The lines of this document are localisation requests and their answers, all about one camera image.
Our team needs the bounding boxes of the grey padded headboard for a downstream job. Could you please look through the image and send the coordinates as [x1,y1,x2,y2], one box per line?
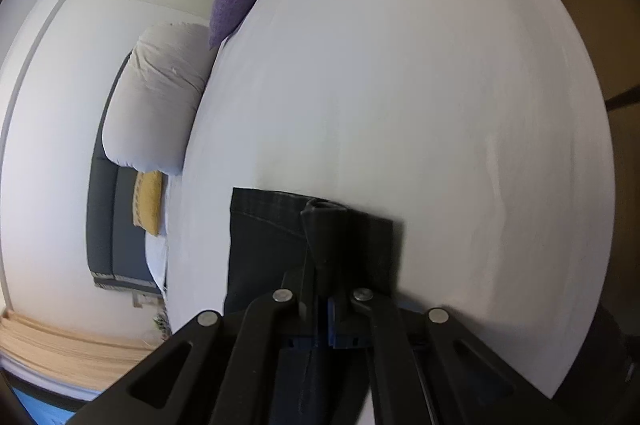
[86,50,162,292]

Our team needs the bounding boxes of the wire basket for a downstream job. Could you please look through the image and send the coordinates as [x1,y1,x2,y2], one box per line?
[150,312,172,342]

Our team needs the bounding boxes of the yellow pillow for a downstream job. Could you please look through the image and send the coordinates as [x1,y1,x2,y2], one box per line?
[132,170,164,237]

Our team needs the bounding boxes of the glass balcony door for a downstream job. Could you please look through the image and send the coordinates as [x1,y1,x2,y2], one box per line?
[7,382,88,425]

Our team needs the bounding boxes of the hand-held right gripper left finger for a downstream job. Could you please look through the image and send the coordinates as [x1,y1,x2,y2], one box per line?
[75,255,329,425]

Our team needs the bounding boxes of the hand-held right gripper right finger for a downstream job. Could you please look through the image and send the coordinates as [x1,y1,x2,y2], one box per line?
[329,288,566,425]

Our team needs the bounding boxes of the white pillow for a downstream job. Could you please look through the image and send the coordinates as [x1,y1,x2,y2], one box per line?
[145,230,169,297]

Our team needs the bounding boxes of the bed with white sheet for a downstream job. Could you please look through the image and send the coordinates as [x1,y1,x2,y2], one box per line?
[145,0,616,401]

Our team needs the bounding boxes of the beige curtain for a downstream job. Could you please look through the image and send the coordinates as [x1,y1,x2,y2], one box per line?
[0,312,168,392]

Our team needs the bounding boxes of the black denim pants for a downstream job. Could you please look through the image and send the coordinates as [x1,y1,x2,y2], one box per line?
[223,187,407,425]

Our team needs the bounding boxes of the rolled white duvet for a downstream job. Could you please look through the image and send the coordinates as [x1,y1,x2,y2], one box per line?
[102,22,221,176]

